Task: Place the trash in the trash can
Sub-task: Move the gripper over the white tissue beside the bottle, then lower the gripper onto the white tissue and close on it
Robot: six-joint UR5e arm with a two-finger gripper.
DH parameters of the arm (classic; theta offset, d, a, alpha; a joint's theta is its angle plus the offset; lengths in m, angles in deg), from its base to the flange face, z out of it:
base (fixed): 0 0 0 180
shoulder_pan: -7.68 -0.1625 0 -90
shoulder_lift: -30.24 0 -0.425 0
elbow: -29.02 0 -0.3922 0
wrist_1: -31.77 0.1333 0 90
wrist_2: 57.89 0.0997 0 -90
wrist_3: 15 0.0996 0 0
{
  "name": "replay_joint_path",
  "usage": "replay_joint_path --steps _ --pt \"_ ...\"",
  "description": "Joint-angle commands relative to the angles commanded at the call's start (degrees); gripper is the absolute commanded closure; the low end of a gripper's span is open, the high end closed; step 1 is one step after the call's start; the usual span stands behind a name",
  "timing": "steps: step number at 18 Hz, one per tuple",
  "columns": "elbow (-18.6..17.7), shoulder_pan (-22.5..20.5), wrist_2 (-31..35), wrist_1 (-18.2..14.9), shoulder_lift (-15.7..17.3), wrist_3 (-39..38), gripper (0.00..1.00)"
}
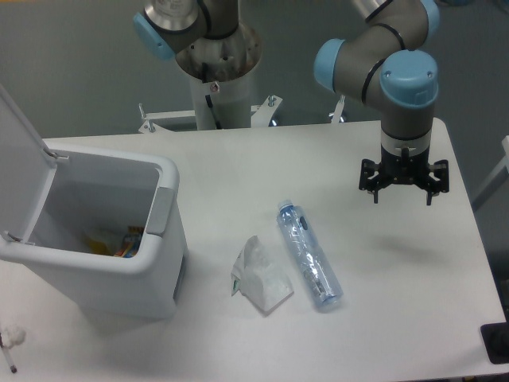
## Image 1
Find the black device at table corner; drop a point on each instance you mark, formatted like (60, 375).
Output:
(495, 337)

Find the white base mounting frame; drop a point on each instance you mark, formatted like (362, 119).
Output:
(213, 113)

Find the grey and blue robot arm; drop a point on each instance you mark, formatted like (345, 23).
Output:
(383, 68)

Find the white stick with crumpled tip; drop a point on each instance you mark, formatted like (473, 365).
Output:
(11, 336)

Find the white plastic wrapper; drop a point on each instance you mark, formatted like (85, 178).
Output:
(259, 278)

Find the white trash can lid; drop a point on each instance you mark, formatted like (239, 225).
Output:
(28, 169)

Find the white trash can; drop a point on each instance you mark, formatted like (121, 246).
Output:
(101, 226)

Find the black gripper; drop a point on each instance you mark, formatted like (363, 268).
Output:
(404, 169)

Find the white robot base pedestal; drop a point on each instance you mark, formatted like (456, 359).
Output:
(224, 67)

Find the clear plastic water bottle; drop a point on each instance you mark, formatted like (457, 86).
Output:
(301, 241)

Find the colourful trash inside can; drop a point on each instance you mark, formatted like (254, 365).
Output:
(106, 242)

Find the white frame at right edge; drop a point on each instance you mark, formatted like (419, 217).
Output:
(493, 181)

